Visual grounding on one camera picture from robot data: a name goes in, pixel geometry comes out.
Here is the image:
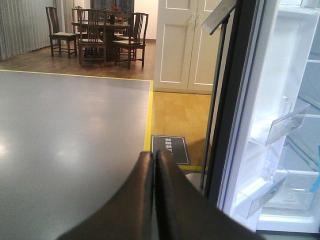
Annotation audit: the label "dark wooden chair left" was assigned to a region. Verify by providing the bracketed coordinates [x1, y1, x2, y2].
[45, 6, 78, 58]

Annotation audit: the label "white double door wardrobe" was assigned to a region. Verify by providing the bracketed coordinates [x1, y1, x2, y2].
[153, 0, 221, 94]

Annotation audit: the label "dark wooden chair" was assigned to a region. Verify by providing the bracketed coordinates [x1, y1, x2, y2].
[113, 12, 149, 69]
[77, 8, 108, 66]
[45, 6, 78, 58]

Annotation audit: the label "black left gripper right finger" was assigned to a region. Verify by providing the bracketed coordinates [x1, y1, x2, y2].
[155, 150, 262, 240]

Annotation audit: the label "lower clear door bin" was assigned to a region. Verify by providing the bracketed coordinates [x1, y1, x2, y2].
[235, 166, 289, 219]

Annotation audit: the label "dark wooden chair right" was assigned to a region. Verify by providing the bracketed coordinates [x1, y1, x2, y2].
[113, 12, 149, 69]

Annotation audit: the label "red flowers in vase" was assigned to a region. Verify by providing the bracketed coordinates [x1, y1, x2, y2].
[104, 4, 119, 25]

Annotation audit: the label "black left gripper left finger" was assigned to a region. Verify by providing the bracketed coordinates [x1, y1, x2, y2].
[59, 151, 154, 240]

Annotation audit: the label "silver sign stand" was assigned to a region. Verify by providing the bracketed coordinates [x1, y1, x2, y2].
[188, 0, 237, 193]

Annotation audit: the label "dark wooden dining table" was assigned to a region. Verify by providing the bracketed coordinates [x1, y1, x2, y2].
[71, 20, 129, 66]

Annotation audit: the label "middle clear door bin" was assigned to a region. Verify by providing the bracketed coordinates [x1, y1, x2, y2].
[249, 95, 310, 147]

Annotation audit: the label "clear door bin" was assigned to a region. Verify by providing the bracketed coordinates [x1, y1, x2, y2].
[235, 166, 289, 219]
[249, 95, 310, 147]

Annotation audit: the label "fridge door white inside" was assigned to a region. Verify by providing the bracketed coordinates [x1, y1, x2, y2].
[204, 0, 320, 231]

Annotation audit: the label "dark wooden chair middle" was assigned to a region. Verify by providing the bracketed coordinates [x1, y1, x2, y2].
[77, 8, 108, 66]

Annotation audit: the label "black floor sign sticker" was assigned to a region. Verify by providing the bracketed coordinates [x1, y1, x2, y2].
[151, 135, 191, 165]

